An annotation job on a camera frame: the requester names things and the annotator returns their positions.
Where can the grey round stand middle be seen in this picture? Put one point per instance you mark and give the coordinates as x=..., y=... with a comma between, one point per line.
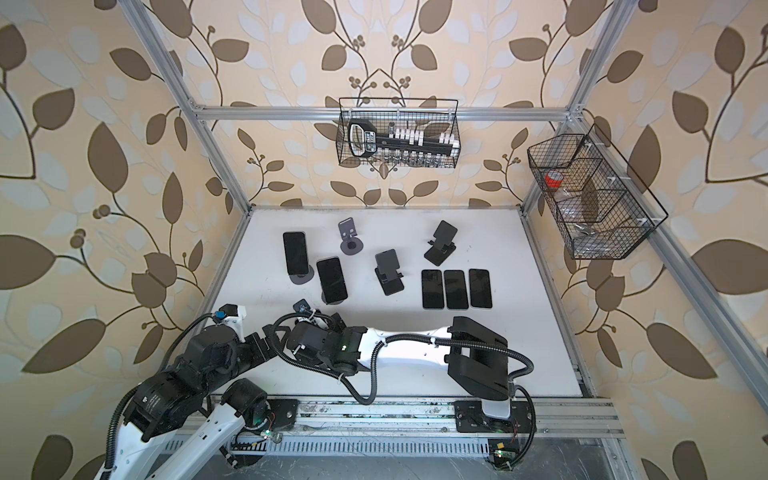
x=328, y=302

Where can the black phone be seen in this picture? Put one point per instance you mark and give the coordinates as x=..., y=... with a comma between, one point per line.
x=296, y=256
x=480, y=289
x=332, y=279

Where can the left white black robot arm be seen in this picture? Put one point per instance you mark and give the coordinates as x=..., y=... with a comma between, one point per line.
x=171, y=424

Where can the grey round stand far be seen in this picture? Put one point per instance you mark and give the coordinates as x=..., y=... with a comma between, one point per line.
x=351, y=244

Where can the black wire basket right wall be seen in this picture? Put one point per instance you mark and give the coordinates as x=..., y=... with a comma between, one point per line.
x=604, y=209

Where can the black square stand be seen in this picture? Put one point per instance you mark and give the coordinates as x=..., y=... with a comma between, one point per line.
x=387, y=272
x=442, y=245

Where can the aluminium rail front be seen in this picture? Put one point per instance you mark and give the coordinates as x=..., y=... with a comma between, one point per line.
x=434, y=416

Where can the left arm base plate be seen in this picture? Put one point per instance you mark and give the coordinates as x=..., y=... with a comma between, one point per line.
x=282, y=414

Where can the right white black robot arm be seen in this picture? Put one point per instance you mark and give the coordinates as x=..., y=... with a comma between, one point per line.
x=475, y=357

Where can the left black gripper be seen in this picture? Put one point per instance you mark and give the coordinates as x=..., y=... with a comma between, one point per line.
x=257, y=343

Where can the grey round stand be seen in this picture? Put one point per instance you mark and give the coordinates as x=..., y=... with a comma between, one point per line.
x=328, y=302
x=301, y=279
x=351, y=244

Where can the grey round stand left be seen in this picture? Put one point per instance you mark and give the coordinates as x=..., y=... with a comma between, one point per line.
x=301, y=279

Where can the black wire basket back wall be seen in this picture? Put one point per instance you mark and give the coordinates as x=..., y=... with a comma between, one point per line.
x=433, y=115

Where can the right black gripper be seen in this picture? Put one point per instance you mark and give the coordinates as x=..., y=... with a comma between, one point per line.
x=336, y=326

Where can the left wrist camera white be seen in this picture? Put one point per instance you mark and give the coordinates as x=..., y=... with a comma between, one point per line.
x=232, y=315

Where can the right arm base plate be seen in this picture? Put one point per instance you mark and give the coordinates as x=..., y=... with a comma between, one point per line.
x=470, y=418

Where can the black wire basket wall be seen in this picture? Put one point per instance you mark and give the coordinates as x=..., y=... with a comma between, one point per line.
x=433, y=115
x=604, y=209

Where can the black tool with vials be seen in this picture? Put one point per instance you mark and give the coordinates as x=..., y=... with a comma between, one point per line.
x=365, y=141

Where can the black phone stand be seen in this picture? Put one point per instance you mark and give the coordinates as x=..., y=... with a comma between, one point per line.
x=432, y=289
x=455, y=290

